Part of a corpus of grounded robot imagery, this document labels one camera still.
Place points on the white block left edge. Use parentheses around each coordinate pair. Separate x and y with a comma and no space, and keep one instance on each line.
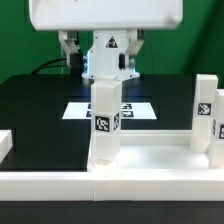
(6,143)

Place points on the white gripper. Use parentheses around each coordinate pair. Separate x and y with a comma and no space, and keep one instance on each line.
(88,15)

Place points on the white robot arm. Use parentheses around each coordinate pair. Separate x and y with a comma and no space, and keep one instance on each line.
(103,56)

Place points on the white front barrier wall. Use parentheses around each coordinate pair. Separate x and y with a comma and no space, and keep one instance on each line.
(125,186)

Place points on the fiducial marker sheet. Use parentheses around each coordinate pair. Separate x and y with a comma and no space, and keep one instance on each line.
(129,110)

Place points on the white desk top tray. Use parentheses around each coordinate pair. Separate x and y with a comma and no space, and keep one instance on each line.
(158,150)

